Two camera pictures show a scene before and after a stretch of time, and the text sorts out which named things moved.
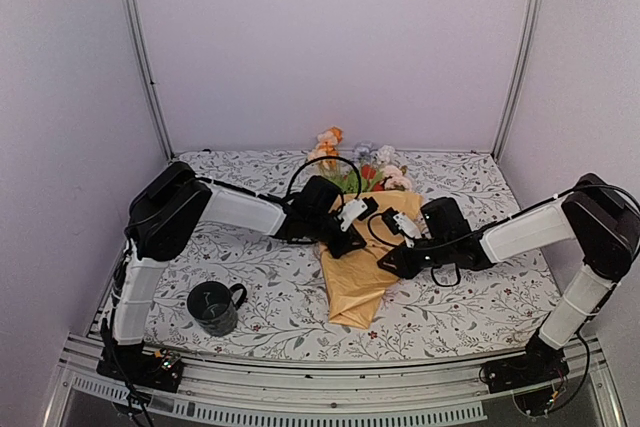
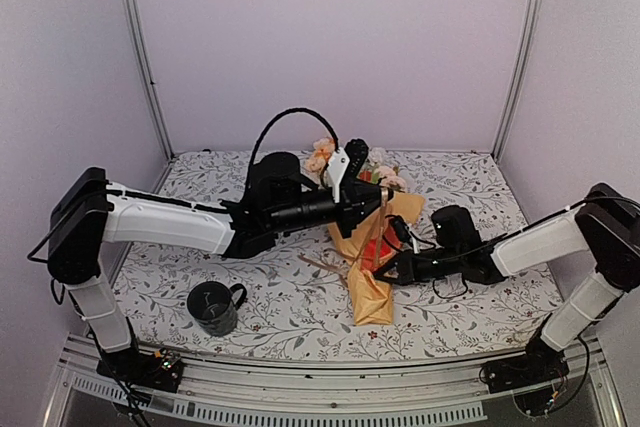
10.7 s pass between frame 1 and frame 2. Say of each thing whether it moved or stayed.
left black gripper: moved
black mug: stayed
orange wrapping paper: moved
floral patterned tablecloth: stayed
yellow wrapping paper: moved
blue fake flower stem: moved
